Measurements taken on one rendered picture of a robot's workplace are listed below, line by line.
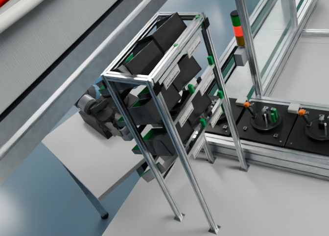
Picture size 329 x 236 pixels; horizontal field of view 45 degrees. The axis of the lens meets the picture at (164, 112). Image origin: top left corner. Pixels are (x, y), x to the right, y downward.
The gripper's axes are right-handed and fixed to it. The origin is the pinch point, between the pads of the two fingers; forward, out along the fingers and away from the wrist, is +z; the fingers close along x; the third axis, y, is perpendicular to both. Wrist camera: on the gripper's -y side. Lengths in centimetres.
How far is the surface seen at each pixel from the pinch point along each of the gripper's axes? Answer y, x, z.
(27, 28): -117, 44, 36
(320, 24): 26, -139, 32
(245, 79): 26, -74, 19
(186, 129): -23.3, -4.3, 26.9
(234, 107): 17, -49, 27
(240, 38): -14, -61, 16
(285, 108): 7, -57, 47
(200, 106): -22.1, -16.3, 24.7
